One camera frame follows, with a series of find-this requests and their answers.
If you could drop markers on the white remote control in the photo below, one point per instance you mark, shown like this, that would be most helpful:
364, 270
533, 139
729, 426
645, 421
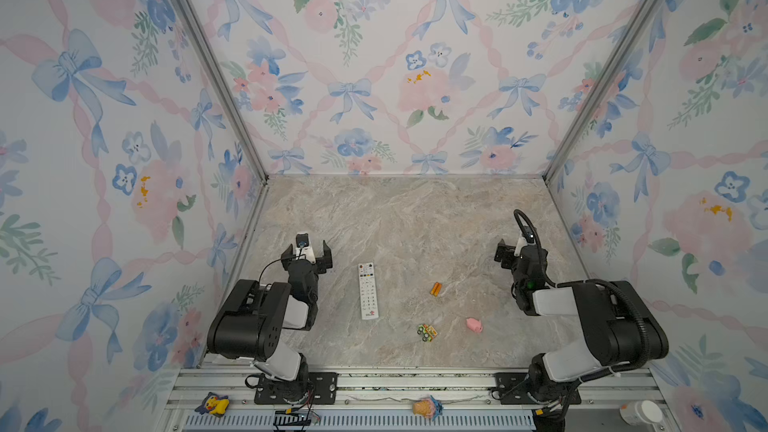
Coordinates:
368, 291

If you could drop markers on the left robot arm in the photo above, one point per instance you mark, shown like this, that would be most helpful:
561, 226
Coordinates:
250, 322

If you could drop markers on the pink pig toy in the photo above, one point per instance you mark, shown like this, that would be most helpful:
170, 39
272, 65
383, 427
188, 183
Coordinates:
474, 325

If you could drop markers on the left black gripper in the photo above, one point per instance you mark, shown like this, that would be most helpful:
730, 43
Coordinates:
323, 261

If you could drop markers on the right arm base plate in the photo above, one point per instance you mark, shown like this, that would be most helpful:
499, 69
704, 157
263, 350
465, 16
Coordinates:
517, 388

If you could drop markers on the green yellow battery pack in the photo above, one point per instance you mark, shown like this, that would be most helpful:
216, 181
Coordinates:
427, 332

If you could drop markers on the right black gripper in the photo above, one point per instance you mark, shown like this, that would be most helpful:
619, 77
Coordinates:
507, 251

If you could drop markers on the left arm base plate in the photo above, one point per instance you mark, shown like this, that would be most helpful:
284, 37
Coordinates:
315, 388

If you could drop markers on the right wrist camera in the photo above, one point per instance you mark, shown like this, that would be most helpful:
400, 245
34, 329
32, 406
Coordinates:
528, 234

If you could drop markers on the small circuit board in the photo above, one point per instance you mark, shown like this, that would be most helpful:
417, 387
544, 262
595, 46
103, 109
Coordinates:
292, 420

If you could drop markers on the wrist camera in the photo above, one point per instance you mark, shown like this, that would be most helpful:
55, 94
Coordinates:
528, 234
302, 240

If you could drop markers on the aluminium front rail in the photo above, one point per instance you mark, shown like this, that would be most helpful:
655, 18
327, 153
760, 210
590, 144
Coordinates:
368, 399

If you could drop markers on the white cup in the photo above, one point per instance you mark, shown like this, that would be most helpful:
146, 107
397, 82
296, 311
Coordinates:
642, 412

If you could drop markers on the pink blue plush toy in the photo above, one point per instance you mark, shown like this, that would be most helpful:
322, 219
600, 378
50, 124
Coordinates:
427, 407

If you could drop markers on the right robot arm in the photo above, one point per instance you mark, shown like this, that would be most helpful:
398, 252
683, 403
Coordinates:
618, 331

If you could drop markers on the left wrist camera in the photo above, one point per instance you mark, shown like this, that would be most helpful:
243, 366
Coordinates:
302, 240

